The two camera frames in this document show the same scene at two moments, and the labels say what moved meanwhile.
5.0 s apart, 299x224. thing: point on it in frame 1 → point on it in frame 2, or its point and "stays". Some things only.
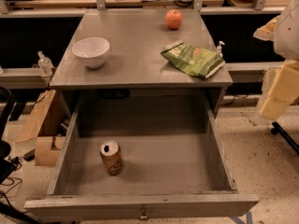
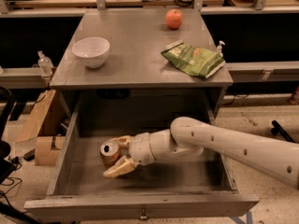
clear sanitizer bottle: x=46 y=64 stays
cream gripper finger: x=284 y=91 → x=140 y=150
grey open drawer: x=175 y=163 stays
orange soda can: x=111 y=155 stays
